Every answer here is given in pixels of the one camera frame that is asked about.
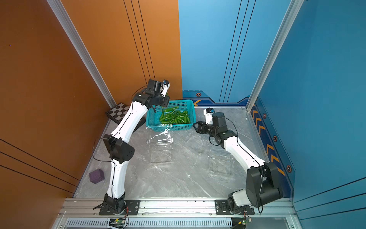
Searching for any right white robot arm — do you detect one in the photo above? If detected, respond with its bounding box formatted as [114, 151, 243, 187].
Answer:
[193, 108, 284, 214]

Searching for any left circuit board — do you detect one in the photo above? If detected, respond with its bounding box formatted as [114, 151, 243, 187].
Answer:
[107, 218, 126, 229]

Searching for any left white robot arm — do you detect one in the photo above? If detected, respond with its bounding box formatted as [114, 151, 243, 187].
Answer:
[95, 79, 170, 215]

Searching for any teal plastic basket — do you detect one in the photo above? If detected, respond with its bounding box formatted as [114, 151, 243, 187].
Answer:
[146, 100, 196, 132]

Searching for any purple cube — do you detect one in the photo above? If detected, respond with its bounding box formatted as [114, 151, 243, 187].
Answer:
[89, 169, 105, 184]

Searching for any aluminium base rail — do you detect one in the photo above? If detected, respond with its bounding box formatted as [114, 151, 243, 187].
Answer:
[53, 198, 302, 229]

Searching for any clear pepper container front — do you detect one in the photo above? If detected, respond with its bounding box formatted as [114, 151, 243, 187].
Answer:
[149, 143, 173, 163]

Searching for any green pepper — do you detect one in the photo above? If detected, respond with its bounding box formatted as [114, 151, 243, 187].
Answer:
[168, 113, 191, 125]
[162, 106, 179, 113]

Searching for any black white checkerboard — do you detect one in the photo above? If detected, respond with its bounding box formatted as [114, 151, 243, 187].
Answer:
[105, 103, 146, 133]

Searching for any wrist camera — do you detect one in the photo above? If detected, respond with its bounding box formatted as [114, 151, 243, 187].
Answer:
[204, 107, 215, 125]
[161, 80, 170, 97]

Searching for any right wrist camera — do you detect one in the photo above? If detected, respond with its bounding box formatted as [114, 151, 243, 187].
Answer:
[204, 107, 215, 125]

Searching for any left aluminium frame post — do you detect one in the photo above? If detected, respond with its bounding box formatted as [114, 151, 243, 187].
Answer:
[47, 0, 116, 107]

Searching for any circuit board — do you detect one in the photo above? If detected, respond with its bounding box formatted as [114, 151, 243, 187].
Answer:
[107, 218, 126, 229]
[238, 217, 253, 225]

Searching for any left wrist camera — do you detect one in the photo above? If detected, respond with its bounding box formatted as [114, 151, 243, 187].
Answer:
[161, 80, 170, 97]

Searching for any right circuit board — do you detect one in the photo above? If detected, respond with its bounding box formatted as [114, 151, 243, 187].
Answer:
[238, 217, 253, 225]

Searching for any aluminium frame post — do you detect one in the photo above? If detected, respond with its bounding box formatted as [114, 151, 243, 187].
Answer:
[246, 0, 304, 112]
[47, 0, 116, 107]

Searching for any clear pepper container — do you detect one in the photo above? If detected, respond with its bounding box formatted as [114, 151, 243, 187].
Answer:
[208, 155, 233, 175]
[149, 143, 173, 163]
[185, 135, 209, 155]

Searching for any right aluminium frame post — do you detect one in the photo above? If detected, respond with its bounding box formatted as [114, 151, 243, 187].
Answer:
[246, 0, 304, 112]

